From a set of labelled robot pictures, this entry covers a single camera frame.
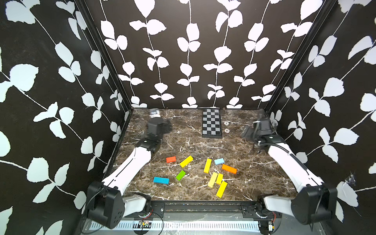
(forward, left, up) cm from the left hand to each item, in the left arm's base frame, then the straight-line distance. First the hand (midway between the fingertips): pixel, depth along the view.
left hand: (163, 118), depth 82 cm
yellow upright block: (-19, -25, -24) cm, 40 cm away
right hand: (-6, -49, -6) cm, 50 cm away
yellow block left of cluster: (-28, -27, -24) cm, 46 cm away
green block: (-24, -9, -25) cm, 35 cm away
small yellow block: (-27, -32, -25) cm, 49 cm away
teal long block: (-27, +2, -24) cm, 36 cm away
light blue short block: (-17, -33, -24) cm, 44 cm away
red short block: (-13, -2, -25) cm, 28 cm away
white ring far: (+14, -44, -24) cm, 52 cm away
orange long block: (-21, -39, -25) cm, 51 cm away
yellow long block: (-15, -12, -24) cm, 31 cm away
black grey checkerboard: (+13, -32, -22) cm, 41 cm away
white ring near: (+8, -43, -25) cm, 50 cm away
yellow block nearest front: (-33, -32, -24) cm, 52 cm away
